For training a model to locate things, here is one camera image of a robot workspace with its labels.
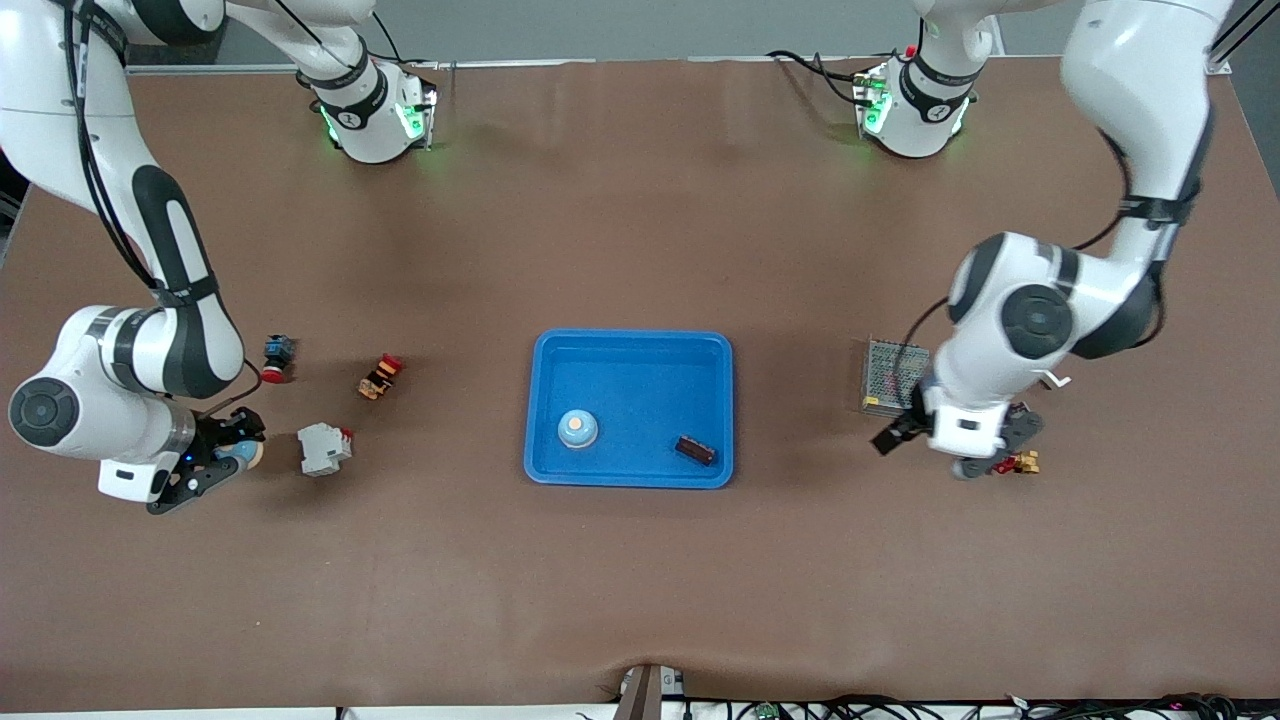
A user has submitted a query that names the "white circuit breaker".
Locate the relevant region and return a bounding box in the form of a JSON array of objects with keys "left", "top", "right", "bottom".
[{"left": 297, "top": 422, "right": 354, "bottom": 478}]

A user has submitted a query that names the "grey metal stand post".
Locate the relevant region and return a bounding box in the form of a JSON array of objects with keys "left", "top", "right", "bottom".
[{"left": 613, "top": 663, "right": 687, "bottom": 720}]

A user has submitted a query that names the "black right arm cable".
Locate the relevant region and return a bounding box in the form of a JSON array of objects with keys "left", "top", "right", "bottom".
[{"left": 60, "top": 0, "right": 266, "bottom": 421}]

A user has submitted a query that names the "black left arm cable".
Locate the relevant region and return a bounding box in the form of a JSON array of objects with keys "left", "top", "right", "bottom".
[{"left": 902, "top": 135, "right": 1136, "bottom": 406}]

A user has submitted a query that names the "black cable bundle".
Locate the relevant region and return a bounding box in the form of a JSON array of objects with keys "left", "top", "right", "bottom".
[{"left": 690, "top": 693, "right": 1280, "bottom": 720}]

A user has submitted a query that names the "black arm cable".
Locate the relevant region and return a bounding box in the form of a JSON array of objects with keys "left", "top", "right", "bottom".
[
  {"left": 60, "top": 0, "right": 266, "bottom": 421},
  {"left": 902, "top": 135, "right": 1136, "bottom": 406}
]

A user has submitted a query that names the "blue plastic tray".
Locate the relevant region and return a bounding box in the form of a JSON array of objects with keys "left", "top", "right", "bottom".
[{"left": 524, "top": 329, "right": 735, "bottom": 490}]

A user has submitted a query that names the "metal mesh power supply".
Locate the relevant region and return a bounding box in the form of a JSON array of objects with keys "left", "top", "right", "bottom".
[{"left": 860, "top": 337, "right": 933, "bottom": 417}]

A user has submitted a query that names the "orange emergency stop button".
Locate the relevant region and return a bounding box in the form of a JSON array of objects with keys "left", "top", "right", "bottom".
[{"left": 357, "top": 353, "right": 405, "bottom": 402}]

